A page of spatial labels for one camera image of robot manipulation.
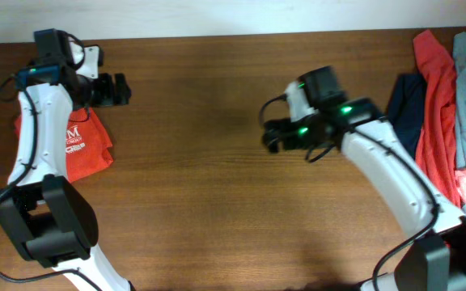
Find orange soccer t-shirt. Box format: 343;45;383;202
8;108;113;186

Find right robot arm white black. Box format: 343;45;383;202
259;98;466;290

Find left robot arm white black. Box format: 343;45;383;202
0;65;133;290

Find navy garment in pile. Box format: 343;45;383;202
387;74;426;158

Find red shirt in pile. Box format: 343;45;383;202
413;30;461;207

